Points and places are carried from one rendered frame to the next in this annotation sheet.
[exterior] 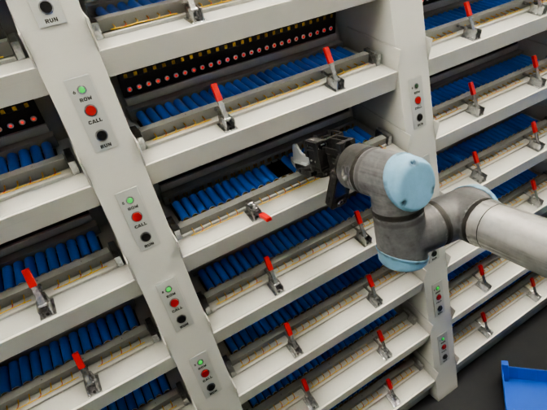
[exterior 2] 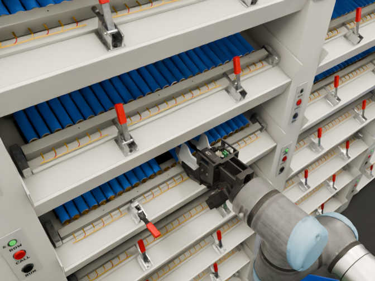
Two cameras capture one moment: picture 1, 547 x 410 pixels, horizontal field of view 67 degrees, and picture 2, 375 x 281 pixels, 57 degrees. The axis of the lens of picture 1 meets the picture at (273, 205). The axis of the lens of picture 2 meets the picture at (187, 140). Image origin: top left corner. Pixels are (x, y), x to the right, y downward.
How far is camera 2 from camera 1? 0.43 m
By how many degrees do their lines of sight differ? 22
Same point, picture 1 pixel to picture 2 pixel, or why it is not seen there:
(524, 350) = not seen: hidden behind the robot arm
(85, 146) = not seen: outside the picture
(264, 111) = (165, 124)
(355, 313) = (202, 260)
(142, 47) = (42, 85)
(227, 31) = (147, 56)
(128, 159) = (13, 205)
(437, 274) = not seen: hidden behind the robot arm
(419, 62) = (310, 69)
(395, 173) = (301, 247)
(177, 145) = (70, 172)
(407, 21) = (313, 34)
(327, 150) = (223, 172)
